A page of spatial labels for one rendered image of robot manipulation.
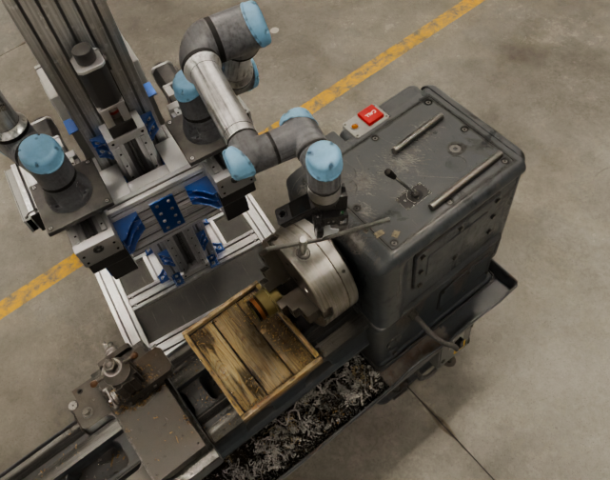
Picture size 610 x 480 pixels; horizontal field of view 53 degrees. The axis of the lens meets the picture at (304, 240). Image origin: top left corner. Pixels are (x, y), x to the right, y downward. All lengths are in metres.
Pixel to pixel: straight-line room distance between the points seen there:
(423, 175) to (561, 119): 2.05
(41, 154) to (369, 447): 1.74
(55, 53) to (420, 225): 1.14
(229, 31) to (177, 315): 1.60
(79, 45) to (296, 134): 0.83
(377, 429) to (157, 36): 2.98
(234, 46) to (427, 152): 0.65
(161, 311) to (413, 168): 1.51
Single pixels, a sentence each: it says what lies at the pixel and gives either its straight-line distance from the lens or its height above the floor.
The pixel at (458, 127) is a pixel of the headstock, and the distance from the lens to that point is 1.94.
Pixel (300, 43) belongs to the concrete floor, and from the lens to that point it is 4.19.
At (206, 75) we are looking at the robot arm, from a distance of 1.49.
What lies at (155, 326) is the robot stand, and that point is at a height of 0.21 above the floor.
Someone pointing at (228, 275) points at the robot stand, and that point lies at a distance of 2.91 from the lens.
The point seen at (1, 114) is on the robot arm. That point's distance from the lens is 2.00.
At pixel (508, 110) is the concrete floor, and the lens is 3.77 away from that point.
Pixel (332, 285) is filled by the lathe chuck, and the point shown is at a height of 1.18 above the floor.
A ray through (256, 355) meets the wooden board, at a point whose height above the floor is 0.88.
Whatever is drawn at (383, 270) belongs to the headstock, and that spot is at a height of 1.24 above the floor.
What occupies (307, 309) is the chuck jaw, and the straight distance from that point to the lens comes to 1.75.
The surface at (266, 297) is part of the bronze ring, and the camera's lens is 1.78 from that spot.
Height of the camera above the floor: 2.69
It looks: 58 degrees down
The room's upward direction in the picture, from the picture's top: 11 degrees counter-clockwise
